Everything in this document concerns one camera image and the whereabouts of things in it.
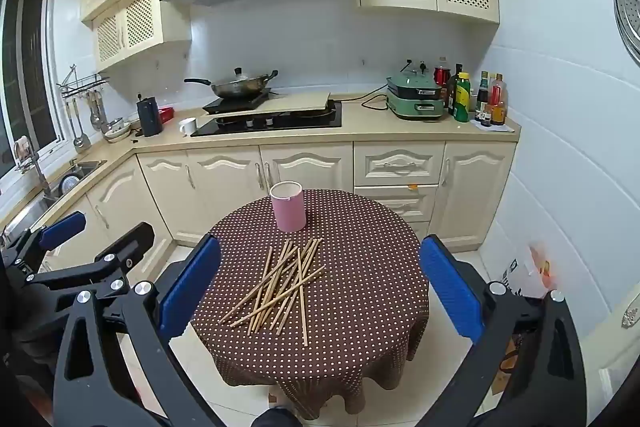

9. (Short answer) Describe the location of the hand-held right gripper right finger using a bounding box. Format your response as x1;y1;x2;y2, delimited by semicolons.
419;234;587;427

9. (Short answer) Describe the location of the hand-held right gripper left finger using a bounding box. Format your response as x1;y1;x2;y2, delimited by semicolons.
52;234;222;427

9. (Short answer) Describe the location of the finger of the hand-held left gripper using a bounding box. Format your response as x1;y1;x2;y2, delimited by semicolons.
0;211;87;280
22;222;155;300

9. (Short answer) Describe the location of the pile of wooden chopsticks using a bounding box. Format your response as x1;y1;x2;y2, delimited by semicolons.
218;238;327;348

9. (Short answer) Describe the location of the pink plastic cup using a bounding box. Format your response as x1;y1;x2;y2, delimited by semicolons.
269;181;307;234

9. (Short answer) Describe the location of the metal faucet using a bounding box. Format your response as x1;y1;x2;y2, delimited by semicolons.
14;137;57;198

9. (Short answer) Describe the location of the steel kitchen sink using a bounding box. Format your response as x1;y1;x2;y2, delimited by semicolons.
49;159;109;198

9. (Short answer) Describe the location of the white plastic bag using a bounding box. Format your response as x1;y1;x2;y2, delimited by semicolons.
492;242;559;304

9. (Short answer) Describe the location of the hanging metal ladle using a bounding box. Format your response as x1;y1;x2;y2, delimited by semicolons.
65;99;94;154
88;92;109;134

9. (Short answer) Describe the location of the brown polka-dot tablecloth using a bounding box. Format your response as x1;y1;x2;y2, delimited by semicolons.
191;188;431;420

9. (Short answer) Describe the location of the stack of bowls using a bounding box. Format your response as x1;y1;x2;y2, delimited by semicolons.
103;117;132;144

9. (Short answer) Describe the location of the black kettle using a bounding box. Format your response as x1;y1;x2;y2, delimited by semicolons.
136;94;165;138

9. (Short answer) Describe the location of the person's dark trouser leg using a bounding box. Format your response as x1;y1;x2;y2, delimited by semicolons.
248;408;303;427

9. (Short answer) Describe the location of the white tray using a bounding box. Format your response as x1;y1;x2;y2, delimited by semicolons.
472;117;516;134

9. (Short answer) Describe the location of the white panel door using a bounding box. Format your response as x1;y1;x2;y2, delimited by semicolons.
580;284;640;410

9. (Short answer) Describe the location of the kitchen window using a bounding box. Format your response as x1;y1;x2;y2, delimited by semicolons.
0;0;66;170

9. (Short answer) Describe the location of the black induction cooker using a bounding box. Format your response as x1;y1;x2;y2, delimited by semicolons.
202;93;272;114

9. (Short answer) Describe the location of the black glass gas stove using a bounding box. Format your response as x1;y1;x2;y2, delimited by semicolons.
190;101;344;138

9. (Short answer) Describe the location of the green bottle with yellow label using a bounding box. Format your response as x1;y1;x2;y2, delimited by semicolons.
453;72;473;124

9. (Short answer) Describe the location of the orange sauce bottle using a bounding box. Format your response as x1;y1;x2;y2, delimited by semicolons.
489;74;509;127

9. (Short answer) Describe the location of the green electric cooker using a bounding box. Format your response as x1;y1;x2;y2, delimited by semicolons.
385;62;447;123

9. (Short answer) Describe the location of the dark glass bottle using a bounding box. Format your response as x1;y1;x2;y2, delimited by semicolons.
448;64;466;116

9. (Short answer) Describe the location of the dark sauce bottle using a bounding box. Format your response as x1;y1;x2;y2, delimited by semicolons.
475;71;490;116

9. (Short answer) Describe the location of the beige stove cover board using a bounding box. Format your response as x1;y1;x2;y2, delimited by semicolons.
220;92;333;118

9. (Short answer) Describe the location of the red can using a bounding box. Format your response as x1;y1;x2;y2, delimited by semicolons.
433;57;451;88

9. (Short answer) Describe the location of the round metal steamer tray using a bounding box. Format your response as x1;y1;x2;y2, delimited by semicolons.
612;0;640;68

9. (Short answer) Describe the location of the metal wall utensil rack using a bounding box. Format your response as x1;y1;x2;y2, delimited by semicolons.
56;64;111;98

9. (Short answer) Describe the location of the steel wok with black handle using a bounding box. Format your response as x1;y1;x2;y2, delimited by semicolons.
183;68;280;100

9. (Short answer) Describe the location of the black power cable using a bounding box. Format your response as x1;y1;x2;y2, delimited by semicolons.
360;86;392;112

